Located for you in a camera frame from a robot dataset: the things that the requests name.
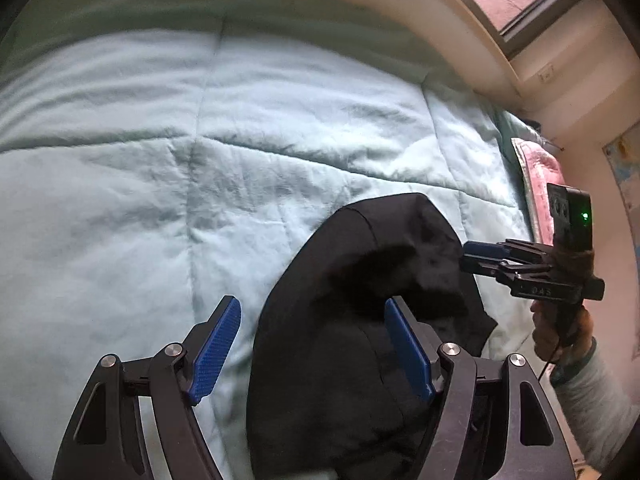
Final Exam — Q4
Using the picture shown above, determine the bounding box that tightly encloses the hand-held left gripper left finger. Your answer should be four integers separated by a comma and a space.
52, 295, 242, 480

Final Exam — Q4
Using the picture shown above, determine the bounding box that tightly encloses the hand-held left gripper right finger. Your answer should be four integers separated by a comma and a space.
384, 296, 576, 480

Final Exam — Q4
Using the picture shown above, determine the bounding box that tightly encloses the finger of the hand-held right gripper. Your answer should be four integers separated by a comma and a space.
459, 255, 553, 285
463, 240, 557, 263

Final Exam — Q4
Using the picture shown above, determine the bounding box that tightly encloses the black hooded jacket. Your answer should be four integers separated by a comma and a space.
246, 192, 498, 480

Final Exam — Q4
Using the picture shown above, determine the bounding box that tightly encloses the person's right forearm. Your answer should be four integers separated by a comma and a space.
549, 337, 640, 473

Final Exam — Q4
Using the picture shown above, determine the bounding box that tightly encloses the person's right hand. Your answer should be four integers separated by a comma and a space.
531, 247, 597, 362

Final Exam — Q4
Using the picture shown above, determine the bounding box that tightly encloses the pink pillow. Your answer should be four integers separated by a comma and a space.
511, 137, 568, 247

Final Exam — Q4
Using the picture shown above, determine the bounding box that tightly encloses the blue pillow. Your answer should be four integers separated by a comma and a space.
495, 110, 547, 147

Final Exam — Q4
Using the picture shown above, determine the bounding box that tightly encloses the light blue quilt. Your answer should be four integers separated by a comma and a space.
0, 0, 541, 480

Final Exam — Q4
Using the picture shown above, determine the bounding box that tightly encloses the colourful wall map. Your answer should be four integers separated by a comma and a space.
602, 122, 640, 203

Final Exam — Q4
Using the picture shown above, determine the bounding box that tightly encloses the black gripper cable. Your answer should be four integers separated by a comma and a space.
536, 327, 571, 387

